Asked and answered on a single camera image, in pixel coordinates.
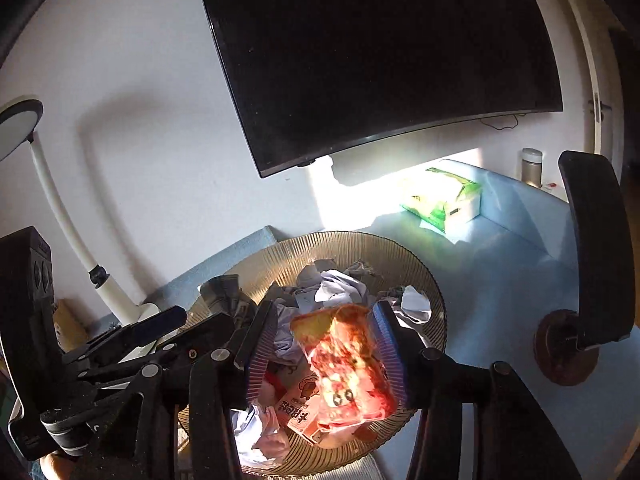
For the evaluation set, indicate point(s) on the person's left forearm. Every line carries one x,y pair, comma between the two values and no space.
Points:
52,467

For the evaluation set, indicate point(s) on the pink drink carton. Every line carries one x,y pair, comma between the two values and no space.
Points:
297,412

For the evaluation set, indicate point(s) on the patterned woven table mat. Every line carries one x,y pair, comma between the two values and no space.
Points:
367,471

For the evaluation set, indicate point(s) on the brown round disc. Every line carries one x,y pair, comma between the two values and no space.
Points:
555,355

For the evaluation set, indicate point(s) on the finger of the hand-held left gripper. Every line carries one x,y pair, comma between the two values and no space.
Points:
200,332
145,327

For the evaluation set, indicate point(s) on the green tissue pack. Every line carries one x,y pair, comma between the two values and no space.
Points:
440,197

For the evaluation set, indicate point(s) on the black curved bar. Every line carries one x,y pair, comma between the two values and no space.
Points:
600,240

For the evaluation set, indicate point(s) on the white desk lamp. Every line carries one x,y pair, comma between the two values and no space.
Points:
117,302

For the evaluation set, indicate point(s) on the white door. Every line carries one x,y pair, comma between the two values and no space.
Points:
595,60

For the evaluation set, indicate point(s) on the grey cylinder bottle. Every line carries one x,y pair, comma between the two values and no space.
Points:
531,167

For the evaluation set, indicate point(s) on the red snack packet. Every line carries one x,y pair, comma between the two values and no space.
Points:
345,360

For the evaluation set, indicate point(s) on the amber glass bowl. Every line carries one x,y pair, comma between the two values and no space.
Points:
380,255

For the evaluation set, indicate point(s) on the black monitor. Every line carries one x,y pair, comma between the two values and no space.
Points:
375,50

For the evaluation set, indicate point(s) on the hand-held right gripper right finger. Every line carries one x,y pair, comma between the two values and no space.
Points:
389,355

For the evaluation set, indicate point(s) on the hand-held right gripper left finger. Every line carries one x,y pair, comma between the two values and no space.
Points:
262,355

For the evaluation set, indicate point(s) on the white paper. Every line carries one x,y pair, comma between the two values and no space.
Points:
332,285
260,435
287,345
415,305

